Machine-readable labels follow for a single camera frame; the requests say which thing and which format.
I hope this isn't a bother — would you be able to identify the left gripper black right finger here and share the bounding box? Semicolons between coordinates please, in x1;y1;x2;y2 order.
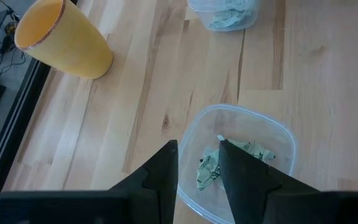
218;139;326;224

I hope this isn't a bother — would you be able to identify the black metal table frame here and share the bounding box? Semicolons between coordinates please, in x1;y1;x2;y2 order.
0;58;54;202

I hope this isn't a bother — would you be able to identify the green paper wrapper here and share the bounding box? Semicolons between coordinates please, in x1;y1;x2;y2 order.
195;146;226;192
216;134;277;162
208;7;251;31
222;0;258;13

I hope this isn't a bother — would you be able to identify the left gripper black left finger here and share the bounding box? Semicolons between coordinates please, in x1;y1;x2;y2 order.
109;139;180;224

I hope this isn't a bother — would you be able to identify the clear plastic container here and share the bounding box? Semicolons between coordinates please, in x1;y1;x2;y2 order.
187;0;260;32
176;103;298;224

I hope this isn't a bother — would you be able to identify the yellow extension cord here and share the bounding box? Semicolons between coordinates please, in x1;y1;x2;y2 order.
4;21;19;35

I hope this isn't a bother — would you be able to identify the yellow orange cup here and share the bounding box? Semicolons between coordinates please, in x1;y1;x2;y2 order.
13;0;114;80

